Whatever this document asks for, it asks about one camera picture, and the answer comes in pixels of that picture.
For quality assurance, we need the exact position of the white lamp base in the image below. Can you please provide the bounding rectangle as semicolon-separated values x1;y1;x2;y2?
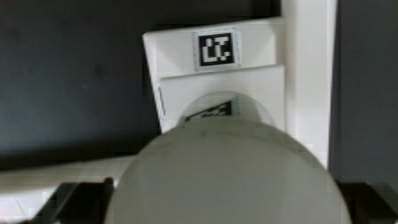
143;18;287;130

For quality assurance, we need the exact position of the white fence bar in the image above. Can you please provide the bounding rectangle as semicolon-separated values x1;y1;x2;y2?
283;0;338;166
0;156;136;224

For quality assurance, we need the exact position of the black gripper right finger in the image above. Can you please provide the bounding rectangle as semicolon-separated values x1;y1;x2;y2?
338;182;398;224

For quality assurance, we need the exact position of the white right fence bar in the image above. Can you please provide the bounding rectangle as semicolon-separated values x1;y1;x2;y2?
283;0;338;166

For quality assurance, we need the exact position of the white front fence bar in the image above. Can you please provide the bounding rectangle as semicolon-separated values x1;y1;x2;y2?
0;156;136;224

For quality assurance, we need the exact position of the white lamp bulb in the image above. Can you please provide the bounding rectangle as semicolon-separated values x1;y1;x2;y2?
106;92;353;224

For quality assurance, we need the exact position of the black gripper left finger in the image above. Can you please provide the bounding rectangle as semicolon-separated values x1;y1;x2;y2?
29;177;115;224

